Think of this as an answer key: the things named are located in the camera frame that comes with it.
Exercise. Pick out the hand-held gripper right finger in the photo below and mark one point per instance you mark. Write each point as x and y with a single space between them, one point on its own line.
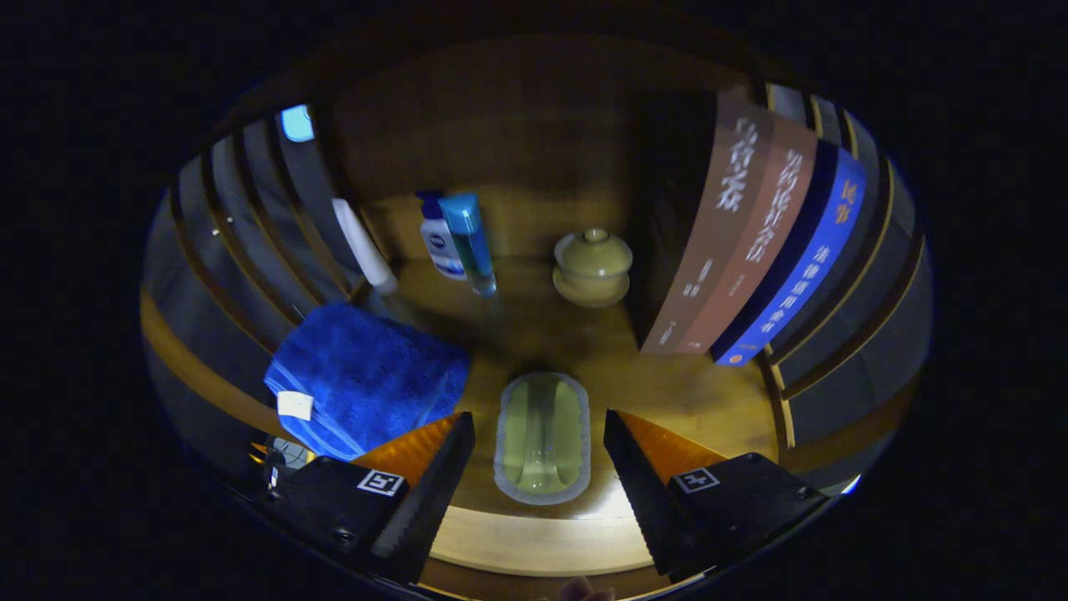
647 492

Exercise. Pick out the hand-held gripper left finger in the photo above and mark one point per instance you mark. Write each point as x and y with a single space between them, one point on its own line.
430 492

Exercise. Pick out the green scrub brush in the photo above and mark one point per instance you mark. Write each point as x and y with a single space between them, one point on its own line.
542 434

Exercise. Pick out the wooden countertop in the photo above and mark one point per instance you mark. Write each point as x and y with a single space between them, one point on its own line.
651 392

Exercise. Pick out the brown wooden cabinet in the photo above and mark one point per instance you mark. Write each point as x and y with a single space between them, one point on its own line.
501 125

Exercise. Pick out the folded blue towel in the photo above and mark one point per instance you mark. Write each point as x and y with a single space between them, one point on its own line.
367 376

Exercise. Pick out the beige lidded teacup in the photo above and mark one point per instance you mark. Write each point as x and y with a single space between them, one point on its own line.
593 265

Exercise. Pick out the white bottle with blue cap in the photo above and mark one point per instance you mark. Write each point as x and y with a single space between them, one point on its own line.
438 242

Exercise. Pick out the teal bottle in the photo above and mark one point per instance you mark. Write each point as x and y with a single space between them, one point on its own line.
469 242

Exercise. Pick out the white tube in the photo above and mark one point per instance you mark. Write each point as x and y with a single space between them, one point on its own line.
365 246

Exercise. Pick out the dark brown book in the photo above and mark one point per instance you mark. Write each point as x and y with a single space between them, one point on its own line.
709 242

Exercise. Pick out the blue book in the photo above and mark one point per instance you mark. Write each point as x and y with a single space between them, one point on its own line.
805 267

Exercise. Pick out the reddish brown book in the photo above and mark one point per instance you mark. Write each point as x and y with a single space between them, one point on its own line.
763 242

